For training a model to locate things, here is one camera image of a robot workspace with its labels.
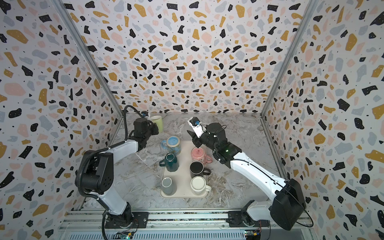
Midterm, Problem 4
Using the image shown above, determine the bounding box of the light green mug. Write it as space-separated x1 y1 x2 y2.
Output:
150 116 164 134

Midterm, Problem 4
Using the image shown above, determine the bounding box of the pink mug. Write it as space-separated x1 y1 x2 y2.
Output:
191 147 213 165

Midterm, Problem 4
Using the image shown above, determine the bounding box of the light blue mug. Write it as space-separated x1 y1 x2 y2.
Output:
161 136 181 156

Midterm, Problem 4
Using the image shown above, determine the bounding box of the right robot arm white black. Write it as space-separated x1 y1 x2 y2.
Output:
188 117 306 231

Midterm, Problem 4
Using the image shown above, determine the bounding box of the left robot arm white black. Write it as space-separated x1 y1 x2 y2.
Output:
75 118 159 228

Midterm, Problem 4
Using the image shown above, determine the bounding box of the black mug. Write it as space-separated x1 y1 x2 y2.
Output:
190 161 212 179

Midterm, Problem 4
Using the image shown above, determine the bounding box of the dark green mug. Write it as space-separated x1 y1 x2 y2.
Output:
159 153 179 172

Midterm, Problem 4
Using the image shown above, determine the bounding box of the white mug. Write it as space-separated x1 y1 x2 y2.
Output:
190 176 212 195

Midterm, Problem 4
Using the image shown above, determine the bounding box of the grey mug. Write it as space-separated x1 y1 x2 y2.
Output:
161 177 177 196

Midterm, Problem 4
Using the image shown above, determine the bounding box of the beige serving tray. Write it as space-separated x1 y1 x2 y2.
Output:
160 141 208 199

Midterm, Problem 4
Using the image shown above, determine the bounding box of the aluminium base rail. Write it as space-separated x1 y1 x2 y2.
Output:
58 209 317 240

